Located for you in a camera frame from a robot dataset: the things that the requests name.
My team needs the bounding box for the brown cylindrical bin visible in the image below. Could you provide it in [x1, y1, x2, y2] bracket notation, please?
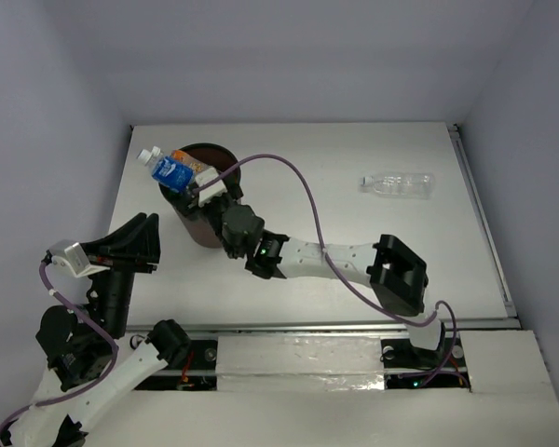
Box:
[159, 142, 238, 249]

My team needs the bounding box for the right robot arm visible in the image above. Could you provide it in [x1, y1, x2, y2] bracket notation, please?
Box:
[161, 187, 446, 369]

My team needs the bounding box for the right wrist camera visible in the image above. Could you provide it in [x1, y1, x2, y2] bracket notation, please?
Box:
[188, 167, 227, 208]

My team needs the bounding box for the orange drink bottle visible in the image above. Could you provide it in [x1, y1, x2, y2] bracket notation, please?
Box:
[151, 146, 210, 174]

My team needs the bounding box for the clear unlabelled plastic bottle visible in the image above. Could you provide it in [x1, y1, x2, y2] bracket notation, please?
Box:
[359, 172, 435, 200]

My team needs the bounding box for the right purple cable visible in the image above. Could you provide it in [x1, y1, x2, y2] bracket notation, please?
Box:
[190, 153, 457, 387]

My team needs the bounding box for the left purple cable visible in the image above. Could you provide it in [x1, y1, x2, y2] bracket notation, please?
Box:
[0, 260, 120, 447]

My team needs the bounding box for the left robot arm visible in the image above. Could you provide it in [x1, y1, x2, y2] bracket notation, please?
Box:
[0, 212, 191, 446]

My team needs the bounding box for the purple cable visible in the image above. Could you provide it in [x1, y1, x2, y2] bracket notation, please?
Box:
[0, 260, 120, 447]
[190, 153, 457, 387]

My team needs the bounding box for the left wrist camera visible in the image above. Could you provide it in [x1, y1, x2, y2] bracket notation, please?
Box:
[47, 240, 107, 278]

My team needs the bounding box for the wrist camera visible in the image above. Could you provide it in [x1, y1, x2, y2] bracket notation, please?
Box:
[188, 167, 227, 208]
[47, 240, 107, 278]

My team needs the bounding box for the metal base rail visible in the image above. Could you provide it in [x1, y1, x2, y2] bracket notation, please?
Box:
[128, 323, 474, 395]

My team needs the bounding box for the blue label clear bottle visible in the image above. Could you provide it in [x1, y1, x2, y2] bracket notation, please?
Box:
[137, 146, 195, 193]

